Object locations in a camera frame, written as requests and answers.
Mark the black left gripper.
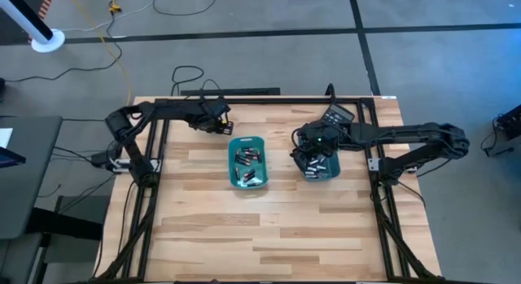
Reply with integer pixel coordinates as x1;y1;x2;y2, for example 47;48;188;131
189;97;236;137

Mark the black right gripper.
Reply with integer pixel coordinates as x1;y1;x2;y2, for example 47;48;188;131
289;120;345;174

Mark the dusty blue-teal plastic bin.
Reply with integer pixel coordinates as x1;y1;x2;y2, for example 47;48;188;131
298;142;342;182

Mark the bright teal plastic bin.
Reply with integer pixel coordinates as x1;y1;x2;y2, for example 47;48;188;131
227;136;270;190

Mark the black power strip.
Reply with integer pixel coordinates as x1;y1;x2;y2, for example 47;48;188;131
180;87;282;97

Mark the black desk calculator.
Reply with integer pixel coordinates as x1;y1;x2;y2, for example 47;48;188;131
319;103;356;129

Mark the black desk base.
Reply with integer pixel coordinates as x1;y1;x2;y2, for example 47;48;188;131
24;206;103;241

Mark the white floor stand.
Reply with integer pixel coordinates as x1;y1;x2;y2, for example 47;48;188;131
0;0;66;54

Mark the grey desk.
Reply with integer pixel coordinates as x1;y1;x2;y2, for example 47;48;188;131
0;115;63;241

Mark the black equipment box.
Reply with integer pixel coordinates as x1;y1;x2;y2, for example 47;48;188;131
479;103;521;158

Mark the dark tablet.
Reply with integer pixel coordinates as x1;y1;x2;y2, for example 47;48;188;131
0;146;26;169

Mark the grey cabinet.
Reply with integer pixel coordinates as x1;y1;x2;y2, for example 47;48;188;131
0;233;44;284

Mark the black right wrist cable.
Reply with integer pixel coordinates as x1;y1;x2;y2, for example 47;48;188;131
290;128;305;157

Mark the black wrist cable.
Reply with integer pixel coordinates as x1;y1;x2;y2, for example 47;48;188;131
290;128;305;157
185;78;224;104

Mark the black aluminium table frame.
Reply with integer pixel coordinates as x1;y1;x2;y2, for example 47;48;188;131
95;94;443;284

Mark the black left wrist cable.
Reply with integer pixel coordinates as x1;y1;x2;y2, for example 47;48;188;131
185;78;224;104

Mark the looped black cable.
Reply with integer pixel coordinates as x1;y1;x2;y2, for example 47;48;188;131
169;64;205;98

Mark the yellow cable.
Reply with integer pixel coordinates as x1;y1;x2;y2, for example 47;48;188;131
64;0;134;108

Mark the black floor cable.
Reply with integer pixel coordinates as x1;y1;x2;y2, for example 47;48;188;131
151;0;218;17
0;9;123;84

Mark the white floor cable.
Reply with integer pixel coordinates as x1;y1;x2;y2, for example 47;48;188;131
59;0;162;33

